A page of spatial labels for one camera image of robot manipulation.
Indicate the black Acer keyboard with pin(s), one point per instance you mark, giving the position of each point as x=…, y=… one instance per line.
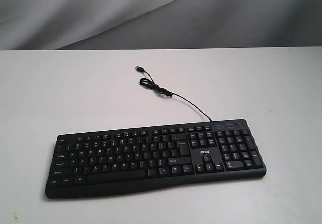
x=126, y=161

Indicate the grey backdrop cloth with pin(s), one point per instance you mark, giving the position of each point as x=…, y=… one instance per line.
x=158, y=24

